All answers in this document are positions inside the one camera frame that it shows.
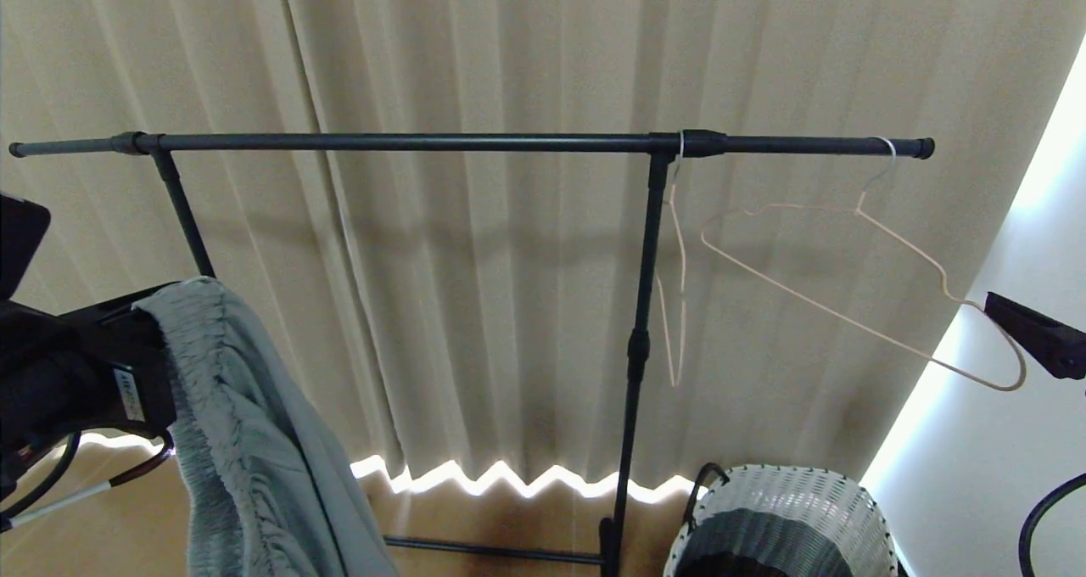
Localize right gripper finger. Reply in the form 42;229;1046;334
984;292;1086;380

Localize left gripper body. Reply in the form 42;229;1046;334
0;284;179;455

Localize pale grey shorts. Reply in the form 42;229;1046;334
134;276;400;577

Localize pink clothes hanger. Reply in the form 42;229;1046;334
653;154;690;389
700;138;1027;391

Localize white laundry basket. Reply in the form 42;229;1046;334
662;465;900;577

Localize black clothes rack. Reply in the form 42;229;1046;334
8;130;934;577

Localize beige curtain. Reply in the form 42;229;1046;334
0;0;1086;501

